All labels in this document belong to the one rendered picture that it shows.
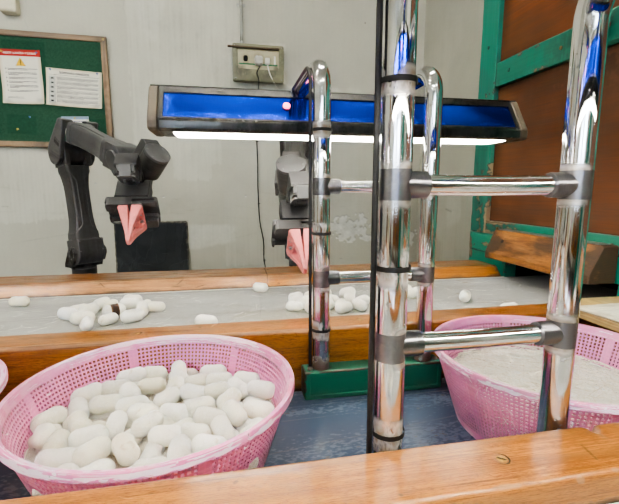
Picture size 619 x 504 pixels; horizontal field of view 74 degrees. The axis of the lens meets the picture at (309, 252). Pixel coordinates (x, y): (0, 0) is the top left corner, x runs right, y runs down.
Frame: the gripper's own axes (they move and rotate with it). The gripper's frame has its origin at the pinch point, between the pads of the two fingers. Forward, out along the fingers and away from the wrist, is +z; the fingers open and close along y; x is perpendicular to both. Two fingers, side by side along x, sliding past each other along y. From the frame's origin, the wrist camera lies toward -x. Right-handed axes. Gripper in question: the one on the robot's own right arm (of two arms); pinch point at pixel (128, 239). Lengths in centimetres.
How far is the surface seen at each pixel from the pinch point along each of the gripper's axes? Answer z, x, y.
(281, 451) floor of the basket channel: 47, -15, 24
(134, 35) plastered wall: -212, 47, -32
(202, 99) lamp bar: 0.3, -30.6, 16.3
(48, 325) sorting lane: 19.8, -1.4, -9.4
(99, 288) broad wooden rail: 3.7, 10.7, -7.3
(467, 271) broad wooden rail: 4, 11, 77
